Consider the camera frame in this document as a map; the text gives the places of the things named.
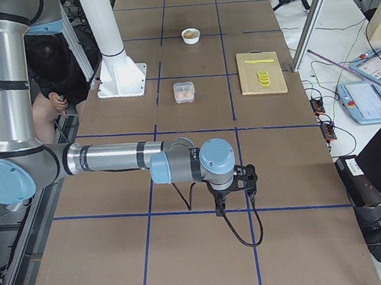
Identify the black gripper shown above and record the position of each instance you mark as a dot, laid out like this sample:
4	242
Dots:
221	192

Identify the white round bowl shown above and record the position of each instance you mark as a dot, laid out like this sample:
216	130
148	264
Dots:
193	40

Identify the brown egg from bowl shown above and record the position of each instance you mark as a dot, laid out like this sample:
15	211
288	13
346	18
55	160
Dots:
188	34

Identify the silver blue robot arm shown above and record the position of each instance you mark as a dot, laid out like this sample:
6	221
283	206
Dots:
27	165

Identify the clear plastic egg box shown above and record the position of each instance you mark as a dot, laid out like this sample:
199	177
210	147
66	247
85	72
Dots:
183	87

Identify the black box device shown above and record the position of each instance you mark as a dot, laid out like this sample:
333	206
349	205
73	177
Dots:
359	187

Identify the bamboo cutting board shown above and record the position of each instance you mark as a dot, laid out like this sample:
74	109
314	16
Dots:
248	77

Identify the lemon slice four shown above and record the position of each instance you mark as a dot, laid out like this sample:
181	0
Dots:
265	84

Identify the lemon slice three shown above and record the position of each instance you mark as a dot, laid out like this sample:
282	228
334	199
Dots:
263	81

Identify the lemon slice two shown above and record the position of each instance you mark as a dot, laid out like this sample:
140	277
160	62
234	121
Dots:
264	78

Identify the orange black electronics board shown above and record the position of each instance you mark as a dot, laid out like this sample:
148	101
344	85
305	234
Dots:
317	106

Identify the yellow plastic knife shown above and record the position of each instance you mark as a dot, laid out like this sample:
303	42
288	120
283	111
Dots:
256	61

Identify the near blue teach pendant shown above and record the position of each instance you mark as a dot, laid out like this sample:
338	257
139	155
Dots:
361	100

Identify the blue teach pendant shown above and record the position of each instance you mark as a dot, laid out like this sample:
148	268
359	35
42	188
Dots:
368	65
361	100

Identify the seated person in black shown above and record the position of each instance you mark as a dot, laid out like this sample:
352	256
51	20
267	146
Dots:
60	79

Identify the far blue teach pendant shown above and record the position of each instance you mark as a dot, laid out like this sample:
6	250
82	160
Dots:
368	65

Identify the reacher grabber stick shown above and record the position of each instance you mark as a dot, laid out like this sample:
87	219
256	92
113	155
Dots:
345	68

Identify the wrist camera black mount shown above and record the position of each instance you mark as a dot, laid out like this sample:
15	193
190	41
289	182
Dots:
244	179

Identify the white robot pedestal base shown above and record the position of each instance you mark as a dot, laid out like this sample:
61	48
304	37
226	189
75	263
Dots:
120	76

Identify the aluminium frame post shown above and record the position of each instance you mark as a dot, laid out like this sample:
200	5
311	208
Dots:
307	33

